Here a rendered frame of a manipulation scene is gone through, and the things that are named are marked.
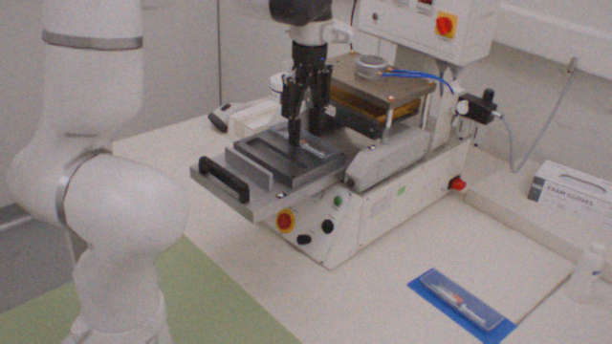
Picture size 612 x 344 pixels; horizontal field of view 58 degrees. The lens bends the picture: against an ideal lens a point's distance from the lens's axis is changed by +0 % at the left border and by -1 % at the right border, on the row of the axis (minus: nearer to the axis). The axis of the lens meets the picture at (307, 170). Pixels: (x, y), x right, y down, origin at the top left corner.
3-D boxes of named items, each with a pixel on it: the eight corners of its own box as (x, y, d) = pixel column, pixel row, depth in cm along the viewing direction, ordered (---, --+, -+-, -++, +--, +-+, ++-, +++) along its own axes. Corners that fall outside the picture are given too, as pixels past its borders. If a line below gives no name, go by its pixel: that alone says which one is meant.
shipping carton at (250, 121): (273, 123, 187) (273, 99, 183) (296, 139, 179) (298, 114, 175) (227, 139, 177) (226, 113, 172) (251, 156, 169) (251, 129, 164)
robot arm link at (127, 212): (169, 364, 72) (142, 209, 59) (65, 315, 79) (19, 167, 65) (217, 308, 80) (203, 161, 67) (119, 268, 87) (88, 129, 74)
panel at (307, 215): (242, 206, 145) (266, 141, 141) (323, 266, 128) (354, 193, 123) (236, 206, 144) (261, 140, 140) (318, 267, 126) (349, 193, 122)
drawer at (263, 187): (288, 140, 141) (289, 113, 136) (352, 177, 128) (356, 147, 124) (189, 181, 122) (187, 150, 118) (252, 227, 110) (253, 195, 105)
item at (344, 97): (358, 86, 151) (361, 53, 146) (424, 116, 138) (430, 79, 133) (313, 102, 140) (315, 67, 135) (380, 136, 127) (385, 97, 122)
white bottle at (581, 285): (563, 296, 124) (584, 247, 117) (567, 284, 128) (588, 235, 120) (586, 306, 122) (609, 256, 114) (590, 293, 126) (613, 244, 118)
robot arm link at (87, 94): (94, 53, 57) (-26, 27, 64) (98, 264, 66) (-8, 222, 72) (163, 45, 67) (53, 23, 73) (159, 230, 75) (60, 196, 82)
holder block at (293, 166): (286, 130, 137) (286, 121, 136) (345, 163, 125) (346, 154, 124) (232, 151, 127) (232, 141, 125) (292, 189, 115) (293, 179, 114)
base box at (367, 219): (368, 143, 179) (375, 95, 170) (469, 194, 157) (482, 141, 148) (237, 204, 147) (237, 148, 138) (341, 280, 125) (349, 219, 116)
